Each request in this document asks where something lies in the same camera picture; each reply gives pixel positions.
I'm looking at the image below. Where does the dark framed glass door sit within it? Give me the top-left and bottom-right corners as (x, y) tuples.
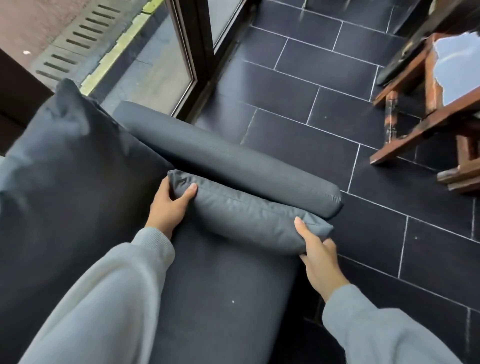
(92, 0), (263, 122)

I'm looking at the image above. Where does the person's left hand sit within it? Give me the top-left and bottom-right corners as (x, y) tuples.
(145, 176), (198, 241)

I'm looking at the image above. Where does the grey sofa seat cushion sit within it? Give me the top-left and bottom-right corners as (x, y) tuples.
(148, 219), (301, 364)

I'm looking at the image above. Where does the small grey cushion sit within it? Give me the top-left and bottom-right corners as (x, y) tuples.
(167, 169), (334, 256)

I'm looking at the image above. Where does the grey sofa armrest cushion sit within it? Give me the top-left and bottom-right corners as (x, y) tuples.
(112, 100), (344, 220)

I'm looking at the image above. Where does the person's left forearm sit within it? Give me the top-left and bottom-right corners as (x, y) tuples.
(17, 227), (176, 364)

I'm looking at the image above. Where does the metal drain grate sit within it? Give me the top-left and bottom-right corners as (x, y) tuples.
(32, 0), (145, 84)

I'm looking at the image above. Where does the person's right hand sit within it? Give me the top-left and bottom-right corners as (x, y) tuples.
(294, 216), (350, 303)

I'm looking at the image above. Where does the large grey back cushion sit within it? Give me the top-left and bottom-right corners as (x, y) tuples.
(0, 78), (175, 353)

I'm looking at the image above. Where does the black chair cushion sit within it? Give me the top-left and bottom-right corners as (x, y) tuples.
(376, 22), (447, 86)

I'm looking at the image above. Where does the person's right forearm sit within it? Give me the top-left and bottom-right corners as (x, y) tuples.
(322, 284), (464, 364)

